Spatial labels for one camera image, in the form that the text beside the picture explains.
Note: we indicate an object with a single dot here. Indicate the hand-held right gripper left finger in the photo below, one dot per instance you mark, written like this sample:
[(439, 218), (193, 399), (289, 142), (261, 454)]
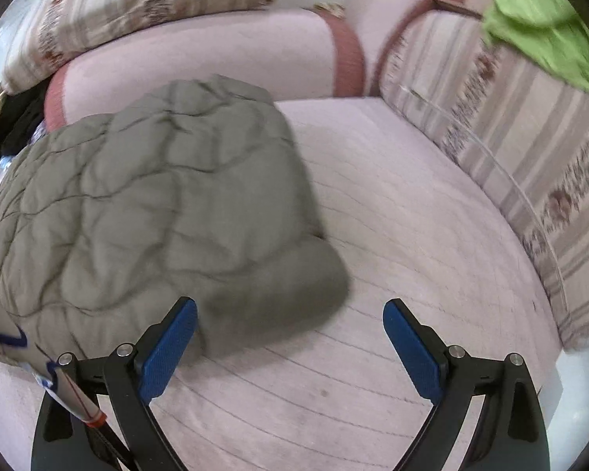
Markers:
[(169, 348)]

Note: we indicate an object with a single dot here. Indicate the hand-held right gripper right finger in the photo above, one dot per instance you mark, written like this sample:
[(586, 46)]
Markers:
[(415, 348)]

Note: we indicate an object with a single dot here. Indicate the olive quilted hooded coat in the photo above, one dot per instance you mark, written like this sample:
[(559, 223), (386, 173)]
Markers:
[(167, 196)]

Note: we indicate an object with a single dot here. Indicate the pile of dark clothes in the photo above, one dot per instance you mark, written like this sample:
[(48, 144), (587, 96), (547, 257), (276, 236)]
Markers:
[(24, 122)]

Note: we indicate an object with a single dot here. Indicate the pink quilted sofa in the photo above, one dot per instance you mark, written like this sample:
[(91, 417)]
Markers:
[(397, 230)]

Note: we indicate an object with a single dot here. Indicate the long striped floral backrest cushion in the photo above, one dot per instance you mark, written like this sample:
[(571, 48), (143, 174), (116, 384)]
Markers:
[(520, 132)]

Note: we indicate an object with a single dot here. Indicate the pink bolster with red bands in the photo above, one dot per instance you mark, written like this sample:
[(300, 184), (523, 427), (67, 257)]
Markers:
[(201, 44), (387, 14)]

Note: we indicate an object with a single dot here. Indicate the green puffy cloth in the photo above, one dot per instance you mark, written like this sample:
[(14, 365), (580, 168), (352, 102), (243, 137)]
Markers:
[(535, 19)]

